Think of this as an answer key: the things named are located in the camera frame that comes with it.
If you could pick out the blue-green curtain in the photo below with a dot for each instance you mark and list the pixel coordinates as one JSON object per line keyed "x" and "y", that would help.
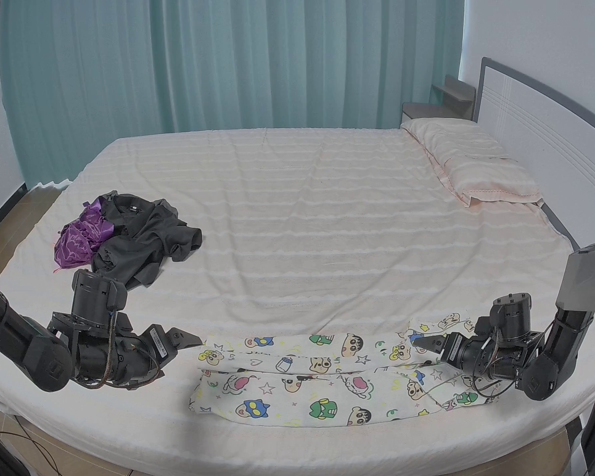
{"x": 228, "y": 42}

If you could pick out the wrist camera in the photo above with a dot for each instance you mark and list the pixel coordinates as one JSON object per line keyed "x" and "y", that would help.
{"x": 486, "y": 326}
{"x": 124, "y": 323}

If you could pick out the grey bedside table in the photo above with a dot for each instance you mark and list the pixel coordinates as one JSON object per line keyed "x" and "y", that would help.
{"x": 451, "y": 99}

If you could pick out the black garment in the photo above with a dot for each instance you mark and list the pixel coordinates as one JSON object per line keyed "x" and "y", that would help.
{"x": 144, "y": 236}

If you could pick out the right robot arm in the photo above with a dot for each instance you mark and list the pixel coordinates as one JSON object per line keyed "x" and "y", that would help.
{"x": 545, "y": 365}

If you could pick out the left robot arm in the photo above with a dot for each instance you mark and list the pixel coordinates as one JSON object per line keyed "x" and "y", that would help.
{"x": 29, "y": 340}

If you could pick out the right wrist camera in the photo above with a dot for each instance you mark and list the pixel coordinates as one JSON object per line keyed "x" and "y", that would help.
{"x": 486, "y": 326}

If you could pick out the bed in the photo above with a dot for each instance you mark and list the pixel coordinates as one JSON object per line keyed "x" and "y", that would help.
{"x": 302, "y": 206}

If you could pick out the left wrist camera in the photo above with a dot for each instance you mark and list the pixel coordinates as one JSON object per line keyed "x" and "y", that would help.
{"x": 124, "y": 323}

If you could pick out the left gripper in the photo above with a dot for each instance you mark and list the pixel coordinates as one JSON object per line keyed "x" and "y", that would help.
{"x": 144, "y": 352}

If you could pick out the white printed pyjama garment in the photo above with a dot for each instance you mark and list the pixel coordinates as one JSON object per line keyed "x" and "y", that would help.
{"x": 287, "y": 380}

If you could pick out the purple garment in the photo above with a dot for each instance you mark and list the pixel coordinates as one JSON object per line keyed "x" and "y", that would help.
{"x": 77, "y": 246}

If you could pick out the cream pillow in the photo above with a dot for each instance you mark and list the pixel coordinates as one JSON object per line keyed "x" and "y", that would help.
{"x": 476, "y": 166}

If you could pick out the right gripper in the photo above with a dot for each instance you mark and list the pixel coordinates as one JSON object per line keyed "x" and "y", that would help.
{"x": 466, "y": 355}

